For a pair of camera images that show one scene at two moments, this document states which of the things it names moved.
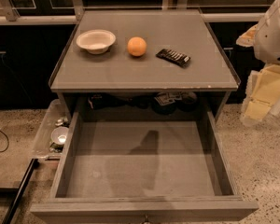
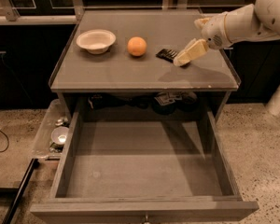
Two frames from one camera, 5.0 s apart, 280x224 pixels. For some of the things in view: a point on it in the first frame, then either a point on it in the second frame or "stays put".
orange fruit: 136,46 stays put
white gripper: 273,37 -> 214,31
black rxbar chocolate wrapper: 175,57 stays put
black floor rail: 34,164 stays put
